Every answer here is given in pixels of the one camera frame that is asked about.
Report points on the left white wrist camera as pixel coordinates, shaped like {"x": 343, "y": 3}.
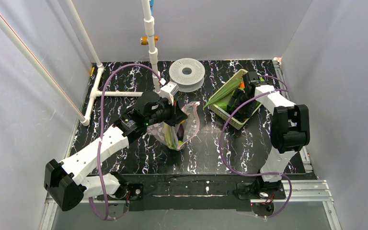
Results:
{"x": 168, "y": 91}

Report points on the grey filament spool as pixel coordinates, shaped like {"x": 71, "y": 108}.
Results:
{"x": 188, "y": 74}

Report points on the orange pipe clamp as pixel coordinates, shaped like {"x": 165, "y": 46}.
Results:
{"x": 144, "y": 40}

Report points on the toy celery stalk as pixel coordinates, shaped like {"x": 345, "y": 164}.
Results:
{"x": 170, "y": 136}

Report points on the clear pink zip top bag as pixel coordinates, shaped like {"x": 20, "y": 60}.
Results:
{"x": 191, "y": 126}

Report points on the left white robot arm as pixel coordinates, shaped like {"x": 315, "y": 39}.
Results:
{"x": 80, "y": 176}

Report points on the green toy okra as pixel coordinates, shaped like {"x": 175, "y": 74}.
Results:
{"x": 223, "y": 91}

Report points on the purple toy eggplant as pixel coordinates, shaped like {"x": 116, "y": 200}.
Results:
{"x": 180, "y": 132}

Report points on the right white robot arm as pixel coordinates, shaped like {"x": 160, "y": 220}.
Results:
{"x": 289, "y": 129}

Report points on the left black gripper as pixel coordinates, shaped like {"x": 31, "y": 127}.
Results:
{"x": 178, "y": 115}

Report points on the green toy cucumber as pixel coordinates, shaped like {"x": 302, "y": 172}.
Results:
{"x": 222, "y": 105}

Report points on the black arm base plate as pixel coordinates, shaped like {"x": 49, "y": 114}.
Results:
{"x": 185, "y": 192}

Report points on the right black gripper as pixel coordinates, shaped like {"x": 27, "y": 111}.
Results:
{"x": 239, "y": 101}

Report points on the green perforated plastic basket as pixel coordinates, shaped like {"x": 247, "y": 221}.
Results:
{"x": 237, "y": 124}

